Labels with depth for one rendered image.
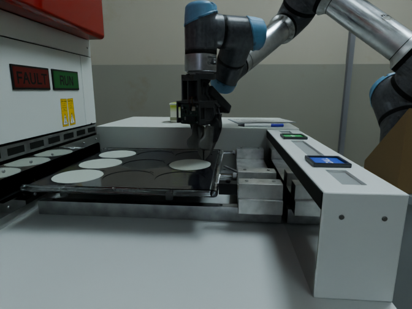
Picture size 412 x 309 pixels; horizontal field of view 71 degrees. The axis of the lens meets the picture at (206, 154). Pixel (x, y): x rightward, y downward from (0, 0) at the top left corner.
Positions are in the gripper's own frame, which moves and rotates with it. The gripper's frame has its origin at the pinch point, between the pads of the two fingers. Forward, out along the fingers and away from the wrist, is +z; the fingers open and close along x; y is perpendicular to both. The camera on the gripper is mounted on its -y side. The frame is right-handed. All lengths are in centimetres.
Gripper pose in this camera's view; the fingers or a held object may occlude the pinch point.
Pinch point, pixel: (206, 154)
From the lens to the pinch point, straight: 75.0
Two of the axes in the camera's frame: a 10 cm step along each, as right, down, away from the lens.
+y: -5.9, 1.7, -7.9
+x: 8.1, 1.3, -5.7
